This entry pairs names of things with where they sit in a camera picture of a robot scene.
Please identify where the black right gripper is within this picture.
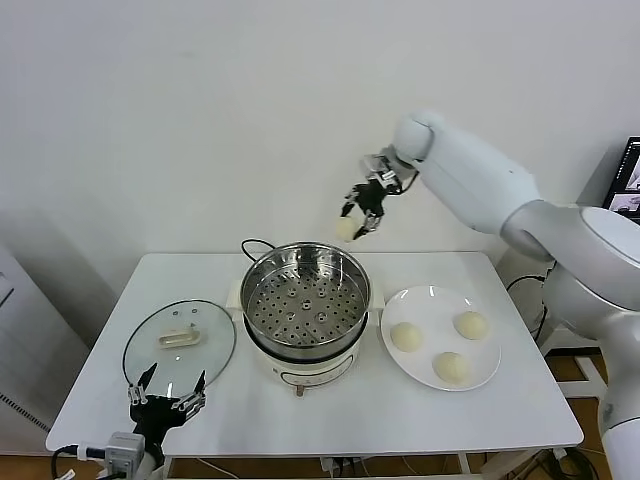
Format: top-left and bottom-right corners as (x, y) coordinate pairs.
(339, 179), (389, 242)

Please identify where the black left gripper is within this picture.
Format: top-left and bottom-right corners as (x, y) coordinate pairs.
(127, 363), (208, 444)

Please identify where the white steamed baozi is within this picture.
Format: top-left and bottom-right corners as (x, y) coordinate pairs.
(432, 351), (472, 385)
(453, 310), (489, 342)
(389, 321), (424, 353)
(334, 215), (362, 245)

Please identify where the round glass pot lid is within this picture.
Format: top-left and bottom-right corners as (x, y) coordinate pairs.
(122, 298), (238, 401)

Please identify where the perforated steel steamer basket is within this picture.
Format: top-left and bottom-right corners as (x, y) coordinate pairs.
(238, 241), (374, 357)

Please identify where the cream electric cooker base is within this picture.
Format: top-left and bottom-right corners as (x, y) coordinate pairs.
(227, 278), (386, 400)

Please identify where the white floor cabinet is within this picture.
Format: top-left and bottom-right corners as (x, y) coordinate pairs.
(0, 242), (96, 444)

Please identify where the round white plate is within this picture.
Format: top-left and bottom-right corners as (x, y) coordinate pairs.
(379, 284), (503, 393)

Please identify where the open dark laptop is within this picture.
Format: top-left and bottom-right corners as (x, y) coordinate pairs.
(602, 135), (640, 219)

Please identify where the white side desk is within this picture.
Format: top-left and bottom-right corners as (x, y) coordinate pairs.
(542, 299), (611, 400)

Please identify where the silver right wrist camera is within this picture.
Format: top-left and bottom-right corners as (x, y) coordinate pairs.
(359, 154), (401, 184)

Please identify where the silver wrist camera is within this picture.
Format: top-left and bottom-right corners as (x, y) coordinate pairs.
(105, 432), (146, 471)
(359, 154), (401, 184)

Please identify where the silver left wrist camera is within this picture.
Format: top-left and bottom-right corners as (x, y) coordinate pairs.
(105, 432), (146, 471)

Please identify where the black left wrist camera cable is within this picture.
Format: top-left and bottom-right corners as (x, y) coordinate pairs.
(52, 443), (111, 480)

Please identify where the black cooker power cable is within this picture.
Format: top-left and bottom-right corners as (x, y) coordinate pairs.
(240, 238), (276, 262)

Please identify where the black laptop charger cable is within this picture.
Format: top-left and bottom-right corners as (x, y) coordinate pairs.
(507, 272), (551, 341)

